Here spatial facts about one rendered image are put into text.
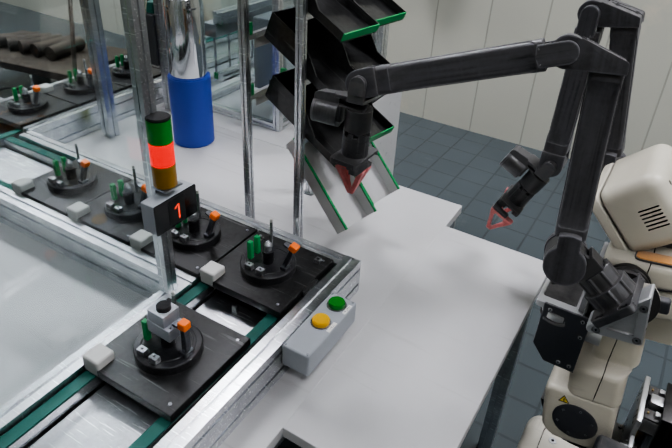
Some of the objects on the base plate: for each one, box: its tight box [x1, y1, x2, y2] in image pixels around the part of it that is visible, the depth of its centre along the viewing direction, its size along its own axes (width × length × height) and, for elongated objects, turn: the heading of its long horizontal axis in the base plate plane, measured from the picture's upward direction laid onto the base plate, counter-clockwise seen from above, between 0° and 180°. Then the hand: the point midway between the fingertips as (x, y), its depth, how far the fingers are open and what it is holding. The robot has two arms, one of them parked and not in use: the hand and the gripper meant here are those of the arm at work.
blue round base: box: [167, 72, 215, 148], centre depth 226 cm, size 16×16×27 cm
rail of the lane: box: [153, 255, 361, 448], centre depth 125 cm, size 6×89×11 cm, turn 145°
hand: (350, 189), depth 130 cm, fingers closed
